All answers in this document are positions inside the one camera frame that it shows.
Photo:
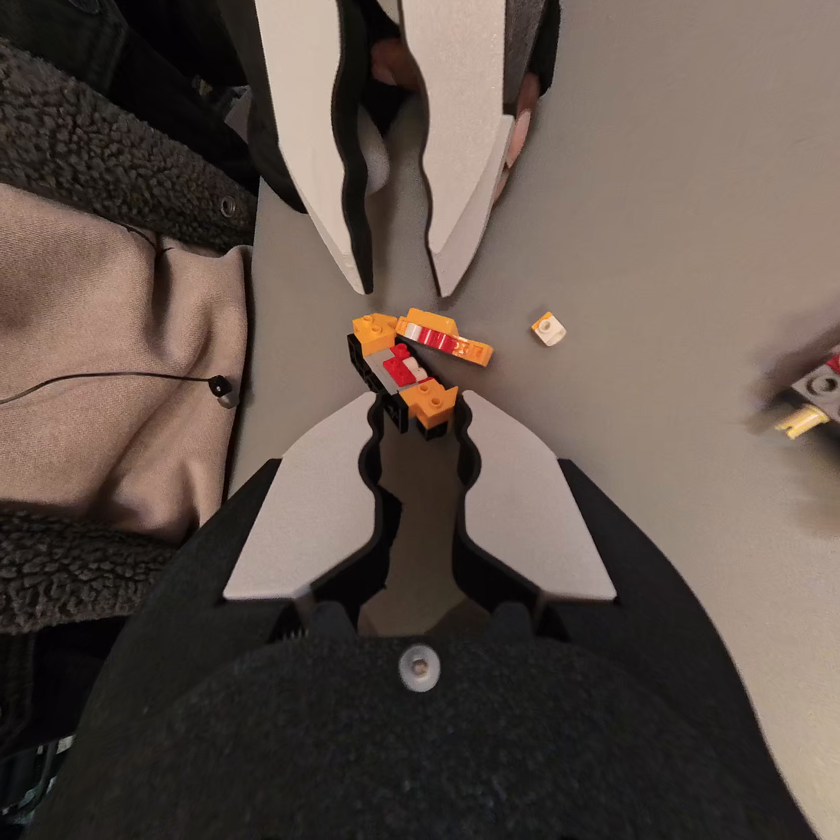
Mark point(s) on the orange arch lego piece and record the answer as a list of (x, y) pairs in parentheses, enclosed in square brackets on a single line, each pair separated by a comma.
[(446, 339)]

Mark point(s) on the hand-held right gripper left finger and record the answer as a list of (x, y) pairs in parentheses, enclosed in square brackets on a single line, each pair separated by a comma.
[(309, 519)]

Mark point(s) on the orange red grey lego assembly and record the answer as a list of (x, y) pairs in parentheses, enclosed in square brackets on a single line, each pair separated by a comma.
[(394, 374)]

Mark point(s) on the small orange white lego piece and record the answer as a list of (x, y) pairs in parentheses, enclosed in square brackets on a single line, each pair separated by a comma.
[(549, 328)]

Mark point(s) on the dark fleece jacket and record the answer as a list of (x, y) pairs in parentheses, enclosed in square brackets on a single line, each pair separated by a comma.
[(105, 145)]

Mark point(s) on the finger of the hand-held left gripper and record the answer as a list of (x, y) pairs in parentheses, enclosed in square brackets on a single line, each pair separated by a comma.
[(302, 105), (466, 118)]

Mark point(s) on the beige garment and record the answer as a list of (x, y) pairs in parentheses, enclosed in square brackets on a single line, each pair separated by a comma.
[(105, 381)]

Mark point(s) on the person's left hand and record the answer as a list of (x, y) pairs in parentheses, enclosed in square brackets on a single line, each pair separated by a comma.
[(523, 138)]

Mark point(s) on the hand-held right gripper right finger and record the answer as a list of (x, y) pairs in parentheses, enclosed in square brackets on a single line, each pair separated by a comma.
[(538, 519)]

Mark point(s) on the yellow lego car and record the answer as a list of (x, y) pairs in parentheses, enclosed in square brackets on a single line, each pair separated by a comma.
[(814, 394)]

